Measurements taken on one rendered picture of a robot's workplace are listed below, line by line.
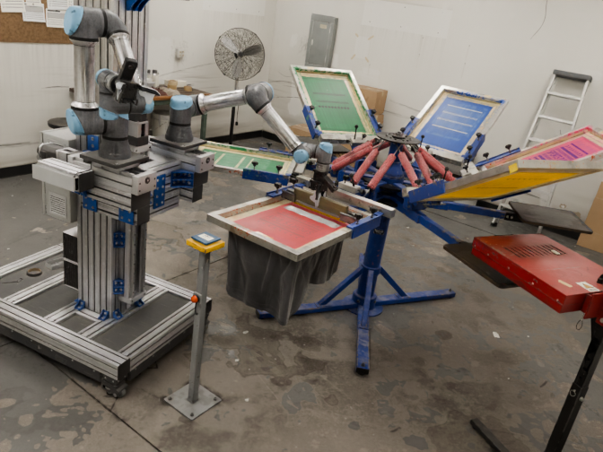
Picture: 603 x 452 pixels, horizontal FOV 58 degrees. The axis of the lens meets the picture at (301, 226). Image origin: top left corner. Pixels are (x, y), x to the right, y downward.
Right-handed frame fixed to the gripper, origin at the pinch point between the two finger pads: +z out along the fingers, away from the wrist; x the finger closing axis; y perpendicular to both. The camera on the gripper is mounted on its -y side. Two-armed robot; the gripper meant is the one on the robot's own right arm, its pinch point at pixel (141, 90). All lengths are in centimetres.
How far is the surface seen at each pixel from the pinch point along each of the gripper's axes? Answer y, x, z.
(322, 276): 82, -115, 6
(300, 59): -19, -438, -439
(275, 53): -18, -426, -484
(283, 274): 77, -84, 8
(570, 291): 38, -144, 114
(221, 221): 62, -64, -24
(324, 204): 48, -124, -16
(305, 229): 59, -104, -6
